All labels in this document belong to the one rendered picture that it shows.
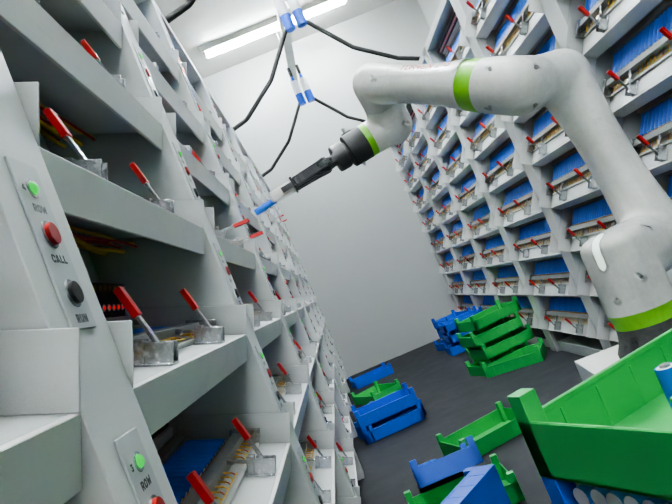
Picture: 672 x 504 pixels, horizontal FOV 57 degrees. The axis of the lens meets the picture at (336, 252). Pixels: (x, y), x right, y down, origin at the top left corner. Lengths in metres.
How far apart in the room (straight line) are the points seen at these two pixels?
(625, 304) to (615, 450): 0.76
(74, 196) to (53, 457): 0.27
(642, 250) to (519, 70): 0.42
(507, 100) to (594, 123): 0.21
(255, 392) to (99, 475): 0.70
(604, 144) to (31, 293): 1.22
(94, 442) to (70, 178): 0.25
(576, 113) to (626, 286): 0.40
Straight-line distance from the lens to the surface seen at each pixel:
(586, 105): 1.45
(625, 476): 0.56
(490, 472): 1.55
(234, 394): 1.10
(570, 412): 0.66
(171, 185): 1.12
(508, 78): 1.32
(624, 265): 1.27
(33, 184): 0.47
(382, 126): 1.66
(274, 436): 1.10
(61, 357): 0.40
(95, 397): 0.43
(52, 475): 0.38
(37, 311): 0.41
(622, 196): 1.43
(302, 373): 1.79
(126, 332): 0.49
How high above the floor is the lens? 0.71
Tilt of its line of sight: 3 degrees up
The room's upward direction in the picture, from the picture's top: 23 degrees counter-clockwise
